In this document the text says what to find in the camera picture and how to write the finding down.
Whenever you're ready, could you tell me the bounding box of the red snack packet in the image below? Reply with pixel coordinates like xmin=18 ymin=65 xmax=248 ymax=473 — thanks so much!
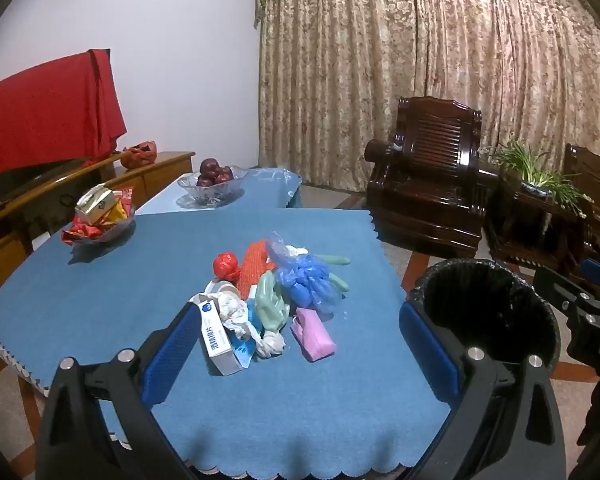
xmin=111 ymin=187 xmax=135 ymax=222
xmin=62 ymin=224 xmax=104 ymax=239

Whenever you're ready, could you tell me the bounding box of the blue plastic bag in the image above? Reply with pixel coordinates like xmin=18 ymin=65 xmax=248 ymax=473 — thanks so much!
xmin=266 ymin=231 xmax=342 ymax=320

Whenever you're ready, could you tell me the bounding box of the glass snack bowl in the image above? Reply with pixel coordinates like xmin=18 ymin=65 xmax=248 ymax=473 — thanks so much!
xmin=61 ymin=203 xmax=137 ymax=248

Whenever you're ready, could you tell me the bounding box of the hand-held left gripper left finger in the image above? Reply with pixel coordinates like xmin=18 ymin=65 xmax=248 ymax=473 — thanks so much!
xmin=35 ymin=302 xmax=206 ymax=480

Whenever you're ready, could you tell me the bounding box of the black lined trash bin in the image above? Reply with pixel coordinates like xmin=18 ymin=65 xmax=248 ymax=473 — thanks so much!
xmin=410 ymin=257 xmax=562 ymax=376

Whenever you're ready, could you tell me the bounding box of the pink packet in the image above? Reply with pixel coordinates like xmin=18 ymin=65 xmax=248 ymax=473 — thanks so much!
xmin=290 ymin=307 xmax=337 ymax=362

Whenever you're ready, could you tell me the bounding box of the dark wooden armchair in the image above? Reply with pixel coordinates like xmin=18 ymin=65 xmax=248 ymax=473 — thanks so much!
xmin=560 ymin=143 xmax=600 ymax=281
xmin=364 ymin=96 xmax=501 ymax=258

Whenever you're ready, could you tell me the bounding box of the black television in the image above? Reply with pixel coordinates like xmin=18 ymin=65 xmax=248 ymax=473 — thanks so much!
xmin=0 ymin=157 xmax=88 ymax=211

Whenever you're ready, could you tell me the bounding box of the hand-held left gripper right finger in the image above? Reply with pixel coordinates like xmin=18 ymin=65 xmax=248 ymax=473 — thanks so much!
xmin=399 ymin=301 xmax=567 ymax=480

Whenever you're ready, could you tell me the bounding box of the potted green plant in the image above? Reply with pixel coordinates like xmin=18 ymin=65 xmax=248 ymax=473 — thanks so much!
xmin=480 ymin=139 xmax=596 ymax=218

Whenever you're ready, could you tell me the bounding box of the glass fruit bowl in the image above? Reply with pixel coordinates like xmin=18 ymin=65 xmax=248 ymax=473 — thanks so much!
xmin=177 ymin=165 xmax=249 ymax=207

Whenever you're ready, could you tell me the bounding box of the wooden cabinet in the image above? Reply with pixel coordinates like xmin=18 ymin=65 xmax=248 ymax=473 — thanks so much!
xmin=0 ymin=151 xmax=196 ymax=311

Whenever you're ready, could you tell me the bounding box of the green rubber glove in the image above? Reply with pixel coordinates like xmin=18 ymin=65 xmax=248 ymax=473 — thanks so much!
xmin=254 ymin=271 xmax=293 ymax=333
xmin=315 ymin=254 xmax=352 ymax=295

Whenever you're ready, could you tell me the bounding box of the yellow white carton box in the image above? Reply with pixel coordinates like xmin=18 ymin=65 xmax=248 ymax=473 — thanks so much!
xmin=75 ymin=185 xmax=117 ymax=224

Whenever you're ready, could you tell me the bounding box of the dark wooden side table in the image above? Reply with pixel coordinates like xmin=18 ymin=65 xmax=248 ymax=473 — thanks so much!
xmin=485 ymin=175 xmax=596 ymax=271

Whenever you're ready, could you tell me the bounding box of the white blue medicine box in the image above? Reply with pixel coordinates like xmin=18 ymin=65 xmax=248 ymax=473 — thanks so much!
xmin=189 ymin=294 xmax=246 ymax=377

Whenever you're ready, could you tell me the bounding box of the red plastic bag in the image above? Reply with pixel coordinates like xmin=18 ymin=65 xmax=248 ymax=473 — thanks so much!
xmin=213 ymin=252 xmax=242 ymax=281

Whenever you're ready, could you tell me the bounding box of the beige patterned curtain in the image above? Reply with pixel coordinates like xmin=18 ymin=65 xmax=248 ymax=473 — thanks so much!
xmin=254 ymin=0 xmax=600 ymax=221

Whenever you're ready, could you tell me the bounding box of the orange foam fruit net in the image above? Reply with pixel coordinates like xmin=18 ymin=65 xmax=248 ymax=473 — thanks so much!
xmin=236 ymin=241 xmax=277 ymax=302

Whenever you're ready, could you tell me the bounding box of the blue tablecloth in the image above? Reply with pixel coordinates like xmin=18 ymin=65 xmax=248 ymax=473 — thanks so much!
xmin=0 ymin=208 xmax=453 ymax=478
xmin=137 ymin=167 xmax=303 ymax=216

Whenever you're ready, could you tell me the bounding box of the red cloth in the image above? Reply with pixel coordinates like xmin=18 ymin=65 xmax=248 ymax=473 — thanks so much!
xmin=0 ymin=49 xmax=128 ymax=263

